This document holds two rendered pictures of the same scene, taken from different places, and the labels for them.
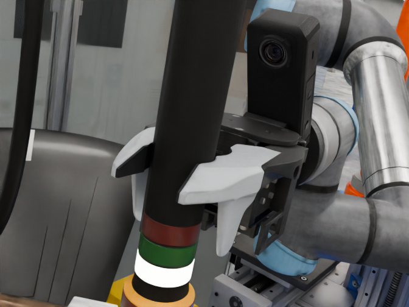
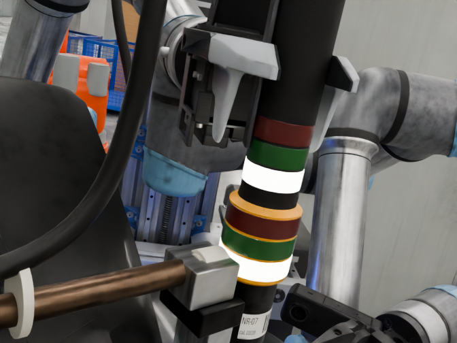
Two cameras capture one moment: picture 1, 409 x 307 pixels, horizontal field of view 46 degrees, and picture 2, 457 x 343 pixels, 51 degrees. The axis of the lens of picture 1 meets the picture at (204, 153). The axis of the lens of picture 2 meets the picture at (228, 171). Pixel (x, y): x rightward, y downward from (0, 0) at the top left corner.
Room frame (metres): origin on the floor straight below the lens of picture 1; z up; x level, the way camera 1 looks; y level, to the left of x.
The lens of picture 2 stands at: (0.08, 0.21, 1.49)
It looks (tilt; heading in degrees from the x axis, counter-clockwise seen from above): 17 degrees down; 316
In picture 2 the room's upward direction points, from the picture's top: 11 degrees clockwise
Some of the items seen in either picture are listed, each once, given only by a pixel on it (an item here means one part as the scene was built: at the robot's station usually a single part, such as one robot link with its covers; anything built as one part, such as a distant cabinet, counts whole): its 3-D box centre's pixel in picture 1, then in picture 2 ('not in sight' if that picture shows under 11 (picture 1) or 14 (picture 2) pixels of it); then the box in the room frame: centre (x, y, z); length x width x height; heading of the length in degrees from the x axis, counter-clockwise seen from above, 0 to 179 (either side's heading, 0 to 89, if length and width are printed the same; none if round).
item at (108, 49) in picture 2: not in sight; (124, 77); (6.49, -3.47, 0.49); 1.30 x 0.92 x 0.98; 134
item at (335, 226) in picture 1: (307, 221); (190, 142); (0.50, -0.13, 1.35); 0.11 x 0.08 x 0.11; 90
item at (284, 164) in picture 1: (265, 158); not in sight; (0.30, -0.04, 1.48); 0.09 x 0.05 x 0.02; 162
